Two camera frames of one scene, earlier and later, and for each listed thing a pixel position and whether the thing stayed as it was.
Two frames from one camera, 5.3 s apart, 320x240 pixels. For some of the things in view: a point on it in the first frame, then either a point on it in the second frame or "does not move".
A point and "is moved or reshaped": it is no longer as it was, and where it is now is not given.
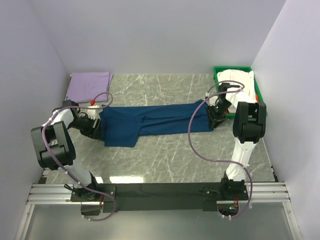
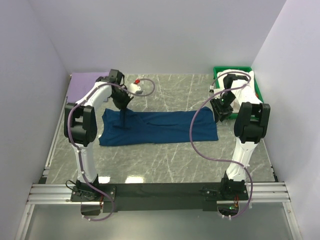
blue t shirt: [122, 125] is moved or reshaped
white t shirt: [244, 92] does not move
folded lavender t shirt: [84, 87] does not move
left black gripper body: [85, 125] -> [121, 98]
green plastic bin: [259, 96] does not move
